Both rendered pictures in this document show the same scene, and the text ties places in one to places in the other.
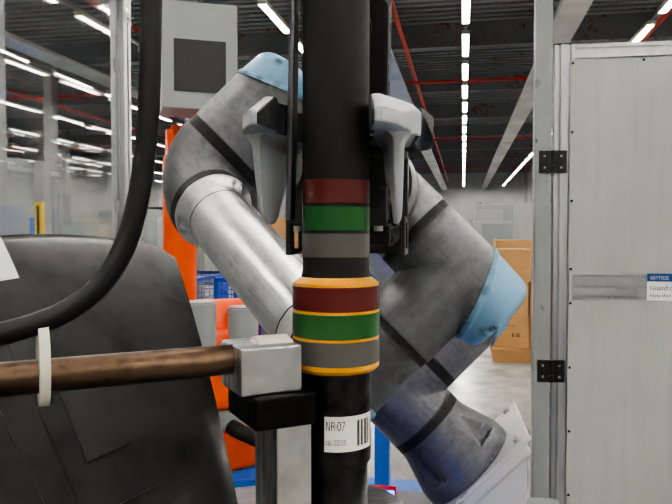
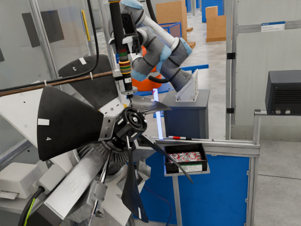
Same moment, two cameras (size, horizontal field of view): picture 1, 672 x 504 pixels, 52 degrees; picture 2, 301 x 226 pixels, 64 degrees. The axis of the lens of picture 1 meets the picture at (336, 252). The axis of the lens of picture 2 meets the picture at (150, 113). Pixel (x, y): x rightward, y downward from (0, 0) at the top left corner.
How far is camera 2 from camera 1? 65 cm
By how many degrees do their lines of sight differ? 25
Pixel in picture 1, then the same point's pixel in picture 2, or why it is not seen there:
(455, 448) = (179, 80)
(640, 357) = (258, 49)
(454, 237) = (156, 44)
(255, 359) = (114, 72)
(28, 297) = (88, 66)
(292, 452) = (120, 83)
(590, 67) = not seen: outside the picture
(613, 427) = (249, 70)
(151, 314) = (104, 66)
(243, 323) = not seen: hidden behind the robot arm
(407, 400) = (168, 71)
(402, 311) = (148, 58)
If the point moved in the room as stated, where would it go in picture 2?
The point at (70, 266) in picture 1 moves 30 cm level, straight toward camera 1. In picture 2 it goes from (92, 60) to (92, 77)
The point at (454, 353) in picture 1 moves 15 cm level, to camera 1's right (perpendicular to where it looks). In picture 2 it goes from (178, 59) to (202, 57)
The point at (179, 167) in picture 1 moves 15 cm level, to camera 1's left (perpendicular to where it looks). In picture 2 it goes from (110, 27) to (86, 30)
